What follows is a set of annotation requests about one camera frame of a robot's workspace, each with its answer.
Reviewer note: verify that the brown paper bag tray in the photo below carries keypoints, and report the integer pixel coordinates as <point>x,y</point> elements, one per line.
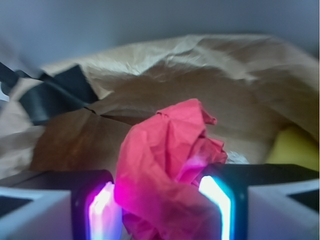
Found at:
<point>254,85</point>

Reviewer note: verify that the yellow green sponge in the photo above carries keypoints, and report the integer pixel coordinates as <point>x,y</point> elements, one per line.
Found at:
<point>293,145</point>

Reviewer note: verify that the crumpled white paper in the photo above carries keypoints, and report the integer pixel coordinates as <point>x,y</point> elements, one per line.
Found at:
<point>236,158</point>

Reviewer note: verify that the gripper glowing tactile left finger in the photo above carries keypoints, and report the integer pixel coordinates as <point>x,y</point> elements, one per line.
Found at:
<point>59,205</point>

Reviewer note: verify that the red paper ball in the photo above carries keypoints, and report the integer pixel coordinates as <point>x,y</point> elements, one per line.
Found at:
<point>158,172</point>

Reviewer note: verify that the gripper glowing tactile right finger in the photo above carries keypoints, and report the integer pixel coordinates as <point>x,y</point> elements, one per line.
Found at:
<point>264,201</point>

